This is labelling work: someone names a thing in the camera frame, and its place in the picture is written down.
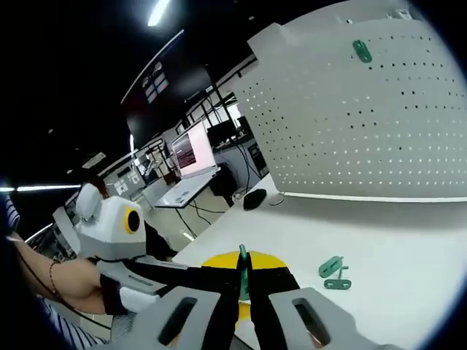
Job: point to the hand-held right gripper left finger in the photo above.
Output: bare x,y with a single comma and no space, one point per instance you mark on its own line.
182,321

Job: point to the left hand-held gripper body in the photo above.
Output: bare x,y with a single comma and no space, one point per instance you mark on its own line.
109,229

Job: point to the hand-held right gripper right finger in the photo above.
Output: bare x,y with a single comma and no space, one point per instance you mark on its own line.
310,321

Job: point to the green hook assembly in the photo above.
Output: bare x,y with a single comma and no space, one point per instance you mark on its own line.
330,266
362,51
243,277
337,283

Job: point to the white perforated mounting plate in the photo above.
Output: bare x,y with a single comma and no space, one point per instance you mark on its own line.
346,127

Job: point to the person's arm, striped sleeve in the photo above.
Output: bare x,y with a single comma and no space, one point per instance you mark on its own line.
73,331

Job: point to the white laptop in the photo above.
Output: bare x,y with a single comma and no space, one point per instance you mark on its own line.
193,149

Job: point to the black computer mouse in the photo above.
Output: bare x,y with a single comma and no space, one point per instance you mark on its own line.
254,198

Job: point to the ceiling light strip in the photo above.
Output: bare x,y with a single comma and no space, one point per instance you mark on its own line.
158,12

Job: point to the wall screen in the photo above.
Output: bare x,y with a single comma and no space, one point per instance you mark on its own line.
157,84

